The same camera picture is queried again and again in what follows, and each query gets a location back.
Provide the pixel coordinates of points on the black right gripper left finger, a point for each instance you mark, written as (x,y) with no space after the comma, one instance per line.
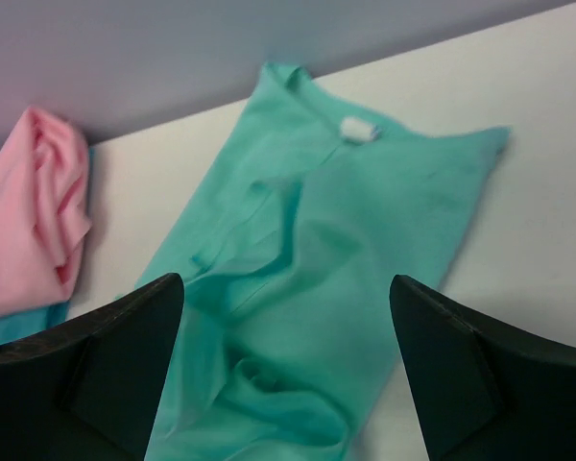
(89,388)

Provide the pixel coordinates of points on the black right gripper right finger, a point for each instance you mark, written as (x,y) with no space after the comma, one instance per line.
(483,389)

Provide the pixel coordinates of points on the mint green t-shirt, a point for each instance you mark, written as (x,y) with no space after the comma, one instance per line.
(287,250)

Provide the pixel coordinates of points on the folded pink t-shirt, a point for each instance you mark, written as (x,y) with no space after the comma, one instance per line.
(44,172)

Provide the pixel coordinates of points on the white shirt neck label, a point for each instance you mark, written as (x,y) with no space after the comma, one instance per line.
(357,130)

